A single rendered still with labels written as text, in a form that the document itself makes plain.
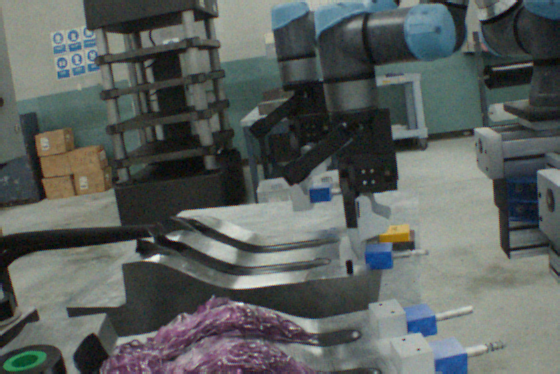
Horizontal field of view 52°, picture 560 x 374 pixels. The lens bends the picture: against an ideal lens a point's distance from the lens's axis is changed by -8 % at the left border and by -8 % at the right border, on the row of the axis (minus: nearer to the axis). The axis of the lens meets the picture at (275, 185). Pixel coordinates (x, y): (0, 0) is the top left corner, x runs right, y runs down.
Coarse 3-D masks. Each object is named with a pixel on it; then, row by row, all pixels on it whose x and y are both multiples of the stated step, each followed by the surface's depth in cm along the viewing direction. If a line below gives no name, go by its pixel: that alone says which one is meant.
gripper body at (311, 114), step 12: (300, 84) 114; (312, 84) 114; (300, 96) 116; (312, 96) 116; (324, 96) 115; (300, 108) 117; (312, 108) 116; (324, 108) 116; (288, 120) 117; (300, 120) 115; (312, 120) 115; (324, 120) 114; (300, 132) 116; (312, 132) 117; (324, 132) 116
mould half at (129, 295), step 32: (224, 224) 114; (160, 256) 94; (224, 256) 101; (256, 256) 103; (288, 256) 100; (320, 256) 96; (96, 288) 105; (128, 288) 94; (160, 288) 93; (192, 288) 91; (224, 288) 90; (256, 288) 89; (288, 288) 88; (320, 288) 87; (352, 288) 86; (128, 320) 95; (160, 320) 94
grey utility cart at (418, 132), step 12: (384, 84) 662; (396, 84) 673; (408, 84) 702; (408, 96) 705; (420, 96) 667; (408, 108) 708; (420, 108) 669; (408, 120) 712; (420, 120) 672; (408, 132) 671; (420, 132) 672; (420, 144) 680
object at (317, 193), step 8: (296, 184) 119; (312, 184) 123; (320, 184) 122; (328, 184) 121; (296, 192) 120; (312, 192) 119; (320, 192) 119; (328, 192) 119; (336, 192) 120; (296, 200) 120; (304, 200) 120; (312, 200) 120; (320, 200) 119; (328, 200) 119; (296, 208) 120; (304, 208) 120
